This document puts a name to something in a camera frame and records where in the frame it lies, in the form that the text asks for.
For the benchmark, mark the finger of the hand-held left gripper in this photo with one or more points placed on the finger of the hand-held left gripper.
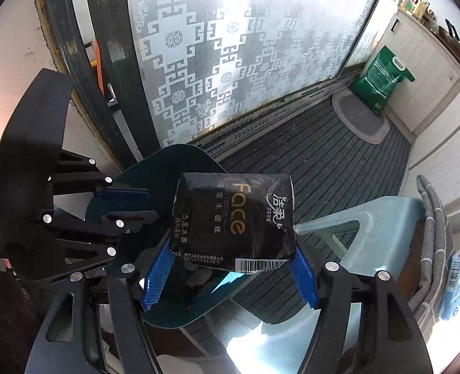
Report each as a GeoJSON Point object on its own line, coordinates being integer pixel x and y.
{"type": "Point", "coordinates": [136, 216]}
{"type": "Point", "coordinates": [124, 197]}

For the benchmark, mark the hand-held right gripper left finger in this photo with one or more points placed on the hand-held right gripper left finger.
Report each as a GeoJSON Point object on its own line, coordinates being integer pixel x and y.
{"type": "Point", "coordinates": [156, 276]}

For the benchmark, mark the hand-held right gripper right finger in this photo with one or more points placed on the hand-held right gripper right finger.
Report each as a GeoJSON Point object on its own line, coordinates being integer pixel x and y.
{"type": "Point", "coordinates": [304, 276]}

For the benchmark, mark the teal dustpan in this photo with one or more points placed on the teal dustpan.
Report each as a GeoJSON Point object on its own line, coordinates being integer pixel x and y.
{"type": "Point", "coordinates": [163, 171]}

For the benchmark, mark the black tissue pack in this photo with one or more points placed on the black tissue pack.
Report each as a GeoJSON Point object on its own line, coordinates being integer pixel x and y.
{"type": "Point", "coordinates": [230, 218]}

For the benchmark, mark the blue white packet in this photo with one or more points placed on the blue white packet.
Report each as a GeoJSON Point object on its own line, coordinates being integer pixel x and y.
{"type": "Point", "coordinates": [458, 280]}

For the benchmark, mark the light blue plastic stool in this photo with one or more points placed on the light blue plastic stool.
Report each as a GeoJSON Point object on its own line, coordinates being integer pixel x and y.
{"type": "Point", "coordinates": [370, 218]}

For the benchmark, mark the orange plastic piece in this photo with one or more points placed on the orange plastic piece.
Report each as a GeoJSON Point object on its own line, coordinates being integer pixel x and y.
{"type": "Point", "coordinates": [97, 66]}

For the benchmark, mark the grey checked cloth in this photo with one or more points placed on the grey checked cloth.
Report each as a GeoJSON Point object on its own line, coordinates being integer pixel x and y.
{"type": "Point", "coordinates": [432, 241]}

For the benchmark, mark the grey oval floor mat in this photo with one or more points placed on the grey oval floor mat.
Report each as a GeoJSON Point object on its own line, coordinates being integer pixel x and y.
{"type": "Point", "coordinates": [360, 119]}

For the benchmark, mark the frosted patterned sliding door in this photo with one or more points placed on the frosted patterned sliding door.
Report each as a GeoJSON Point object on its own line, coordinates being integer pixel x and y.
{"type": "Point", "coordinates": [233, 46]}

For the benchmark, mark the beige double-door cabinet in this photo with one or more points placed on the beige double-door cabinet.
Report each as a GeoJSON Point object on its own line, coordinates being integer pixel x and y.
{"type": "Point", "coordinates": [448, 132]}

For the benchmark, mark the green rice bag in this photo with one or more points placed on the green rice bag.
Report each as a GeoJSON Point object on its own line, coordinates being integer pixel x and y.
{"type": "Point", "coordinates": [378, 80]}

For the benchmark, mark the beige single-door cabinet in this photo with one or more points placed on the beige single-door cabinet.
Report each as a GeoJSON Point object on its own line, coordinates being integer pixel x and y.
{"type": "Point", "coordinates": [424, 66]}

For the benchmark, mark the metal wok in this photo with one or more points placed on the metal wok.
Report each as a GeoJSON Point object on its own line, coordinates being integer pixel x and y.
{"type": "Point", "coordinates": [454, 41]}

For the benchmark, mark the yellow oil bottle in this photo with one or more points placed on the yellow oil bottle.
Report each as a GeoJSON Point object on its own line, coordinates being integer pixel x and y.
{"type": "Point", "coordinates": [421, 7]}

